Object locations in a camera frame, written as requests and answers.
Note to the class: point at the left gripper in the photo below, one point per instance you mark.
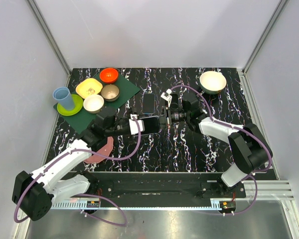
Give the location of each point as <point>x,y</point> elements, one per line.
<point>127,126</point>

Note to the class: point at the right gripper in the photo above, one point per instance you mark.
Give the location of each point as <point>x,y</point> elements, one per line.
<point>165,122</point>

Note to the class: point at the black phone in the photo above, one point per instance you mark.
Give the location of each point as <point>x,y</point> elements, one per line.
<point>148,107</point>

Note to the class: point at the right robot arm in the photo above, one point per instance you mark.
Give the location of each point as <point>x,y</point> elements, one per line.
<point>249,149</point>

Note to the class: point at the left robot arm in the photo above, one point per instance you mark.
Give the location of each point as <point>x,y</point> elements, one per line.
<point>35,193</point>

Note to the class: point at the pink dotted plate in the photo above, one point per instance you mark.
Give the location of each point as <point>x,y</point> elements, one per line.
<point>104,151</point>

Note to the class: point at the bronze metal bowl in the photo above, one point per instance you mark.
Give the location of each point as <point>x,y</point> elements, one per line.
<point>110,92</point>

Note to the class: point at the small white bowl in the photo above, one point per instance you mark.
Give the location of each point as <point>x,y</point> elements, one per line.
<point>93,103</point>

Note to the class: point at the lime green plate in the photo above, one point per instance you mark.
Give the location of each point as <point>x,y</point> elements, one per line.
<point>78,104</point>

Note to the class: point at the yellow square plate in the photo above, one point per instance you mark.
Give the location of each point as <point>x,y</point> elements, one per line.
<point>89,87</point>

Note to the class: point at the red bowl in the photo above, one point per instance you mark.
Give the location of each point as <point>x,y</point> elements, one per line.
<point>109,75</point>

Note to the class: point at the large white bowl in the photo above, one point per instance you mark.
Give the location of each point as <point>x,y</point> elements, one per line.
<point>212,82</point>

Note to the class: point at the blue cup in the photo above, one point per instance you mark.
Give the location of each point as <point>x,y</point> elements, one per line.
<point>63,96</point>

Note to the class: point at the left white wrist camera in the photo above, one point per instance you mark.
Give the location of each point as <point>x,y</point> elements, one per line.
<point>136,125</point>

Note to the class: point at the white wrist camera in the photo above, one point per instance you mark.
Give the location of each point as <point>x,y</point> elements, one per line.
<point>136,125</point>
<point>167,96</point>

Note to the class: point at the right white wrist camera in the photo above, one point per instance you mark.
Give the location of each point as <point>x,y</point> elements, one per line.
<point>167,96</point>

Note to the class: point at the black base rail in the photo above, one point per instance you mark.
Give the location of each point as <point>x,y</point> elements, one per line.
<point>138,190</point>

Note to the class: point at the right aluminium frame post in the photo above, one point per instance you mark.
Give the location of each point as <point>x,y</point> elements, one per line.
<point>265,34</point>

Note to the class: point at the aluminium frame post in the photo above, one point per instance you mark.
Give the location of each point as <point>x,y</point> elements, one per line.
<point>265,34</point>
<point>48,34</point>

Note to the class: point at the left aluminium frame post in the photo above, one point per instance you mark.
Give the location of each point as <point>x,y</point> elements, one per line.
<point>48,34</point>

